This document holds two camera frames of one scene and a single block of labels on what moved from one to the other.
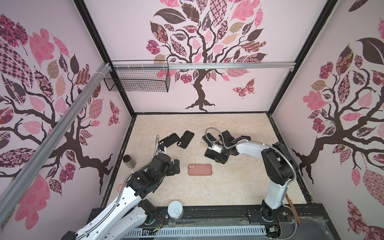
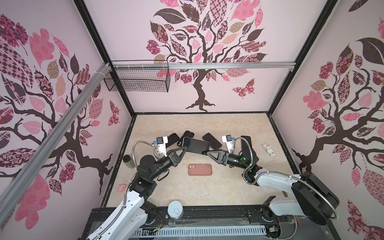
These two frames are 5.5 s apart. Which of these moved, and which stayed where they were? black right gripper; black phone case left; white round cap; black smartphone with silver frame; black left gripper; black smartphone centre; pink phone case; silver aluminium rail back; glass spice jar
Moved: black smartphone with silver frame; black right gripper; black left gripper
Stayed: white round cap; pink phone case; black phone case left; black smartphone centre; silver aluminium rail back; glass spice jar
